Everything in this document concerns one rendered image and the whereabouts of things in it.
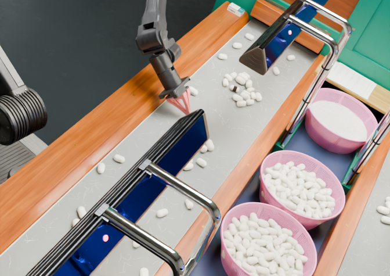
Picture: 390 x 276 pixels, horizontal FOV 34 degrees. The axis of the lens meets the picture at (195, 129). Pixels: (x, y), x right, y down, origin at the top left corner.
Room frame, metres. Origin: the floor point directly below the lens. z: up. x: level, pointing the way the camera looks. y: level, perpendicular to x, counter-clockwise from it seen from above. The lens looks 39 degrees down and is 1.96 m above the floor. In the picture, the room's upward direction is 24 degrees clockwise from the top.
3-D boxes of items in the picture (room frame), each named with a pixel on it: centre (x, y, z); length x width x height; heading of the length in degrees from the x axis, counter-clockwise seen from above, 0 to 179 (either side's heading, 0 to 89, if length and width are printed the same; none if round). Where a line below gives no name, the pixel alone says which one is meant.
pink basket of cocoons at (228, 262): (1.18, -0.29, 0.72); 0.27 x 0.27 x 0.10
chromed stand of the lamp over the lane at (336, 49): (1.75, -0.21, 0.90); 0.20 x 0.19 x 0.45; 168
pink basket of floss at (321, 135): (1.88, -0.44, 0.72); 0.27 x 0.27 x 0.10
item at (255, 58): (1.77, -0.13, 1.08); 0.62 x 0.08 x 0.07; 168
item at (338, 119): (1.88, -0.44, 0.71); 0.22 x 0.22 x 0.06
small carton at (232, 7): (2.24, 0.04, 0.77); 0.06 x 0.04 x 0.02; 78
